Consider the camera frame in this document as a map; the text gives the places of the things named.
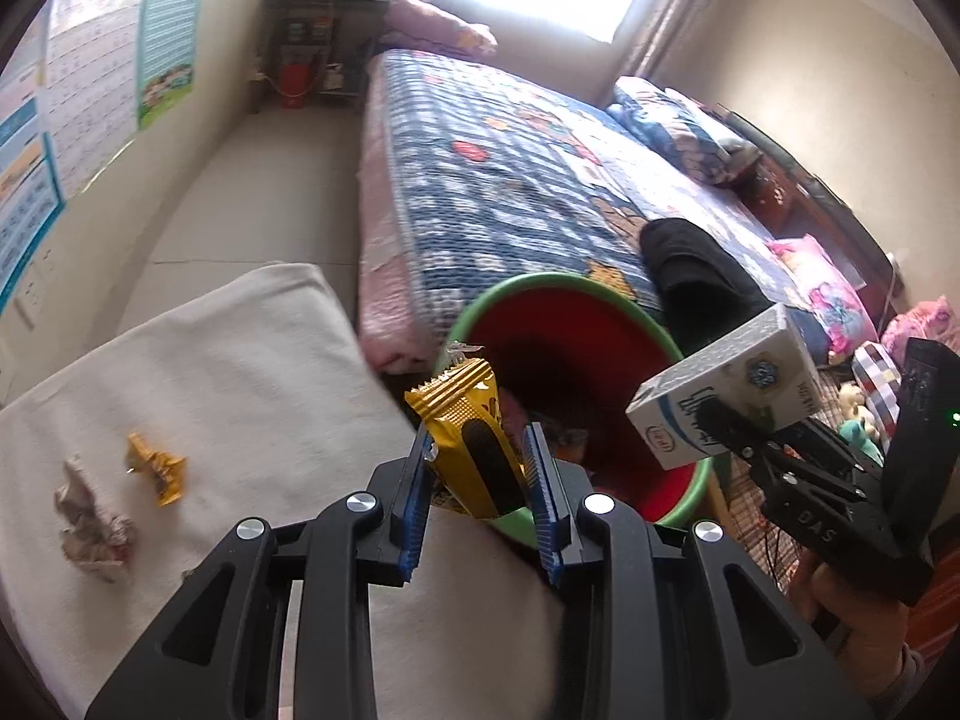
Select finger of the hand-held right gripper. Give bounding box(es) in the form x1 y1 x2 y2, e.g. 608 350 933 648
697 397 826 511
780 416 890 485

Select wooden headboard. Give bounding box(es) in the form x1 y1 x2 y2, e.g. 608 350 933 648
720 109 902 302

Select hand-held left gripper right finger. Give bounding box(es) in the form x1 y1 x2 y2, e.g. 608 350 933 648
523 422 875 720

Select black garment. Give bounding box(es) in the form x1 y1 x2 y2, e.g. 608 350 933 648
639 217 785 350

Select white cloth covered table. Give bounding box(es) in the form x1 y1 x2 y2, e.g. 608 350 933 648
0 262 572 720

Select red bin with green rim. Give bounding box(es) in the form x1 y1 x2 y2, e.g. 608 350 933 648
435 272 713 550

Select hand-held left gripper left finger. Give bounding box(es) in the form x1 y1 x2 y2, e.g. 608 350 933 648
86 431 436 720

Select pink cartoon pillow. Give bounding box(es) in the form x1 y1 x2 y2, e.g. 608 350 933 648
769 234 879 358

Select bed with blue quilt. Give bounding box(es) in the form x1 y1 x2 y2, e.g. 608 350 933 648
358 49 833 377

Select small plush toys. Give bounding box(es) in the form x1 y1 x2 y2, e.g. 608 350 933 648
831 382 887 467

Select yellow snack bar wrapper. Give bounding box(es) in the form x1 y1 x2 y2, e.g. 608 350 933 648
405 341 530 520

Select white drink carton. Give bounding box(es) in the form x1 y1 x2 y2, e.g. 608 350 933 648
626 304 823 472

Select red container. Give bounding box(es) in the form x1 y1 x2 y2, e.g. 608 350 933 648
279 45 315 108

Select blue floral pillow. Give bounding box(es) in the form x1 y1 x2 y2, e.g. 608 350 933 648
607 76 763 185

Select white wall switch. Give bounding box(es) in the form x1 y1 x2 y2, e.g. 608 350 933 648
13 244 58 331

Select dark metal shelf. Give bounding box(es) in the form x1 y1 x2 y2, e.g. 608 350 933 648
259 0 392 110

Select checkered cloth bag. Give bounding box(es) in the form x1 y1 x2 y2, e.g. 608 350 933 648
851 341 905 436

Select white chart wall poster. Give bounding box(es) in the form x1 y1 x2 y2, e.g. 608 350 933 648
41 0 155 200

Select pink curtain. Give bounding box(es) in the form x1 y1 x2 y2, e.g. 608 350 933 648
616 0 752 92

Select green bordered wall poster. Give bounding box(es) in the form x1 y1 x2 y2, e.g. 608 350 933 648
136 0 212 131

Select pink plush toy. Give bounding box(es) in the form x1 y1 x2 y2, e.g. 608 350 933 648
885 296 955 350

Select blue chart wall poster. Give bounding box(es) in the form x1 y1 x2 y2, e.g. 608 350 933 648
0 60 65 310

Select person's right hand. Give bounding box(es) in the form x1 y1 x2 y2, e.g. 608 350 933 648
787 551 928 702

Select small yellow candy wrapper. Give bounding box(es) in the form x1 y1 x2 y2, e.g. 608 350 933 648
124 433 188 511

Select crumpled white paper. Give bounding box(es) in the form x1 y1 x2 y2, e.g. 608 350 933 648
52 454 140 584

